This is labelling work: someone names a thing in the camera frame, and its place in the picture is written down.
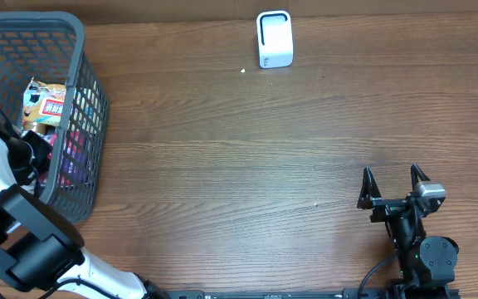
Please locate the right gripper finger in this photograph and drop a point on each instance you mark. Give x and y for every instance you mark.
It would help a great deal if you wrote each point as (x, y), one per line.
(369, 195)
(418, 177)

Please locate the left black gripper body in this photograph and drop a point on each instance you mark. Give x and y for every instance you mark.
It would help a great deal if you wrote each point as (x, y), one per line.
(28, 156)

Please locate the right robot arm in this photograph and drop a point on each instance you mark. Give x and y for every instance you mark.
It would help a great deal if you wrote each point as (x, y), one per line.
(426, 263)

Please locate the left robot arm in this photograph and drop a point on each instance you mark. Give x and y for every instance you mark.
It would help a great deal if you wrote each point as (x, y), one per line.
(39, 248)

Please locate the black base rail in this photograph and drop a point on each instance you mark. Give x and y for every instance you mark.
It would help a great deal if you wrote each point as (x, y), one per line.
(347, 293)

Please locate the grey plastic mesh basket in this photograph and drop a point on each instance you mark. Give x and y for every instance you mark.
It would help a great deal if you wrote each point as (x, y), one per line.
(49, 47)

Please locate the white barcode scanner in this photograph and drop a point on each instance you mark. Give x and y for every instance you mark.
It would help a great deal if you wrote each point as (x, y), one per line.
(275, 39)

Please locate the red purple Carefree pack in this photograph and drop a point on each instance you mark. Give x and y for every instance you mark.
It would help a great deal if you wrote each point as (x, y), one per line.
(70, 170)

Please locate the yellow snack chip bag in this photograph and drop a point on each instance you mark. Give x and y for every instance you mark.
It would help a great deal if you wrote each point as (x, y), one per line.
(43, 103)

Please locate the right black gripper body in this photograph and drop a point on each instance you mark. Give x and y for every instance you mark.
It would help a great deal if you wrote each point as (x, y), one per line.
(387, 208)

